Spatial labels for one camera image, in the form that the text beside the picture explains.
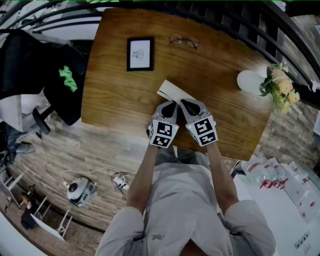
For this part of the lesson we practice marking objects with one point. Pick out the white glasses case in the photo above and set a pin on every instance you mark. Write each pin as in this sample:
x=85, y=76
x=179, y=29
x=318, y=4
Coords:
x=172, y=91

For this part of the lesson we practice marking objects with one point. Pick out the pack of water bottles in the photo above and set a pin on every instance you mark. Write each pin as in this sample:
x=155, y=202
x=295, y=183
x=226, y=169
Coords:
x=265, y=170

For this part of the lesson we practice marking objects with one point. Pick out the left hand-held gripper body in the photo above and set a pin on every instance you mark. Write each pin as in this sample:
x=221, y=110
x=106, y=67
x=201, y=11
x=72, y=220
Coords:
x=162, y=131

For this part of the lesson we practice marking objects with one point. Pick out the black picture frame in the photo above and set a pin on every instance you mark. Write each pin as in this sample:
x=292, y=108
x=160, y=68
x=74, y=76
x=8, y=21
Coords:
x=140, y=53

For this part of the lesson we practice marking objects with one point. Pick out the green cloth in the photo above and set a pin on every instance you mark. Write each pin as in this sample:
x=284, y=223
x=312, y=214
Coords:
x=68, y=78

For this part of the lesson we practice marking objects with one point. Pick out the black office chair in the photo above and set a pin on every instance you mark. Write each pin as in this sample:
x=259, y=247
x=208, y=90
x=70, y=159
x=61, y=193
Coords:
x=30, y=65

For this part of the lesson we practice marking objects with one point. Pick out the white folding ladder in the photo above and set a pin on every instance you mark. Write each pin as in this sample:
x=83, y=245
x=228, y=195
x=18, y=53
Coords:
x=50, y=220

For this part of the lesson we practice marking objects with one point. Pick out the pale flower bouquet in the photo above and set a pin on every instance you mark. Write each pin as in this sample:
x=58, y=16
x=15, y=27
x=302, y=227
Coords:
x=283, y=87

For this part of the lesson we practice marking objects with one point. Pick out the white round lamp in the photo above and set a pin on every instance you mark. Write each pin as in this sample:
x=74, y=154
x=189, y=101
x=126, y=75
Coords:
x=248, y=81

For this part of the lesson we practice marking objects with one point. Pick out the thin-rimmed round glasses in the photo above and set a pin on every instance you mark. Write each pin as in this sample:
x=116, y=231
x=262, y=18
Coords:
x=191, y=42

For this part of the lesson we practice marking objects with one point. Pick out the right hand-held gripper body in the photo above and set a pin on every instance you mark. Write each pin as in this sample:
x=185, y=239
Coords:
x=203, y=130

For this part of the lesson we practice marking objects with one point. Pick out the person's left forearm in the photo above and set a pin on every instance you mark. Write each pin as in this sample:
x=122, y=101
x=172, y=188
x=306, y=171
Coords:
x=142, y=180

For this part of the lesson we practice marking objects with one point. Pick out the person's right forearm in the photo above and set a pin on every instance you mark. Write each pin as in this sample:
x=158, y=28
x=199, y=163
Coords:
x=222, y=180

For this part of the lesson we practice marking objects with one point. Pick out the white grey round device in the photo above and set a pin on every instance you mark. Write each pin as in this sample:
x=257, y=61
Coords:
x=77, y=191

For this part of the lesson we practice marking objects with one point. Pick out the person's grey shirt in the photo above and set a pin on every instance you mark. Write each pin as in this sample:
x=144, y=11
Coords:
x=182, y=205

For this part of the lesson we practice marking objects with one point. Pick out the white power strip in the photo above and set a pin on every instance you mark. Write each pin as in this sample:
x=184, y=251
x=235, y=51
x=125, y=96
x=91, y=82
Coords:
x=121, y=183

